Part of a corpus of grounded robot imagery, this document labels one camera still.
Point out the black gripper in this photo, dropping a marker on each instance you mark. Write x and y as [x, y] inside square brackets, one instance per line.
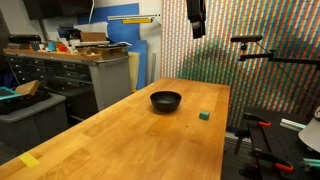
[195, 10]

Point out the green block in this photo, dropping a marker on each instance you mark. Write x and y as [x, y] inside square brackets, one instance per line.
[204, 115]

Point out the black bowl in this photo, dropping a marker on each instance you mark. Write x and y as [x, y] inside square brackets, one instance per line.
[165, 101]

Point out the tan cardboard block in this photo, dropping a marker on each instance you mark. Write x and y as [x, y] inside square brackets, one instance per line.
[28, 88]

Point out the yellow spirit level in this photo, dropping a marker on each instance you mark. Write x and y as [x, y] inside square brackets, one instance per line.
[136, 21]

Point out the blue board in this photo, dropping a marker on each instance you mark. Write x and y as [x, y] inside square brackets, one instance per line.
[125, 33]

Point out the beige foam board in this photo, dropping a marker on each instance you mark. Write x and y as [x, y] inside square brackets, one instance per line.
[134, 71]

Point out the perforated gray metal cabinet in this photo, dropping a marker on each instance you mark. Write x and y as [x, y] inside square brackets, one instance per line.
[111, 81]

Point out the brown cardboard box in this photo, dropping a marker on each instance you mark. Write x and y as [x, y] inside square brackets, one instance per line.
[93, 36]

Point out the aluminium extrusion bar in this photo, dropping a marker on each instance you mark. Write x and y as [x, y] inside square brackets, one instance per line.
[292, 124]

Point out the red small box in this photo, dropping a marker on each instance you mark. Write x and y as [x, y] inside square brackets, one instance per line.
[61, 47]

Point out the black breadboard table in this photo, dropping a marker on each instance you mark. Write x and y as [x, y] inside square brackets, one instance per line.
[286, 143]

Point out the black monitor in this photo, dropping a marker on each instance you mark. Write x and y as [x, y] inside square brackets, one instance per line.
[56, 8]

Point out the teal small box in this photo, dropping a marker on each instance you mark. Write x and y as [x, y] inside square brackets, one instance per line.
[51, 46]

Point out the wooden shelf board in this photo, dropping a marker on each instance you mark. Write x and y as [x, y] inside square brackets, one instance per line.
[50, 54]

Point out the white cone-shaped base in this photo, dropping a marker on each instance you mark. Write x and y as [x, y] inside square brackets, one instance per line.
[311, 133]

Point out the dark drawer cabinet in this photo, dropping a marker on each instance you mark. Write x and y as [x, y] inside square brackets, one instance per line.
[50, 71]

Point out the black flat device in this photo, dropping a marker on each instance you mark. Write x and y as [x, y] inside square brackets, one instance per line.
[25, 38]

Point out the black tray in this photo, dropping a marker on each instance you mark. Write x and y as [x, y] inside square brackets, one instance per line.
[30, 100]

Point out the gray plastic bin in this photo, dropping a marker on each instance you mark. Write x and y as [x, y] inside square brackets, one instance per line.
[33, 123]

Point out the teal tray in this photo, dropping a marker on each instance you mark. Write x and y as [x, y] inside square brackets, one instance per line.
[8, 94]

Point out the black camera on stand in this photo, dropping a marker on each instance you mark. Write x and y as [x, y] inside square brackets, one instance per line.
[246, 38]

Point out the white metal rail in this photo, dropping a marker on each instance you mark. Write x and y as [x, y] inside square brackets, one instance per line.
[133, 16]

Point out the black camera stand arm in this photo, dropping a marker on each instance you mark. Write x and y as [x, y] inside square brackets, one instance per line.
[266, 56]

